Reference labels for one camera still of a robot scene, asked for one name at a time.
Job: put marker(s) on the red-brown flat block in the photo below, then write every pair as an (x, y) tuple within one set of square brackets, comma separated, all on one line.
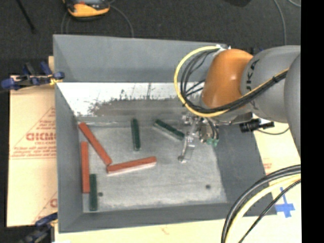
[(131, 164), (85, 167), (95, 143)]

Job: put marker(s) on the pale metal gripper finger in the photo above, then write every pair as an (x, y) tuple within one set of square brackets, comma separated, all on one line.
[(190, 152), (184, 148)]

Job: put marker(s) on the brown cardboard board, red print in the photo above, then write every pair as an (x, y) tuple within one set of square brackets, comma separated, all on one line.
[(30, 148)]

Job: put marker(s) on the black cylinder on white bracket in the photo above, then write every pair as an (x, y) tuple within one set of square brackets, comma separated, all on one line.
[(253, 126)]

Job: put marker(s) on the grey metal bin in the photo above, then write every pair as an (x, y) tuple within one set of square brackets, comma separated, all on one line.
[(164, 186)]

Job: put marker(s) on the dark green flat block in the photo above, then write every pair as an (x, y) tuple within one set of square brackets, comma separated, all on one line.
[(93, 192), (135, 134), (169, 129)]

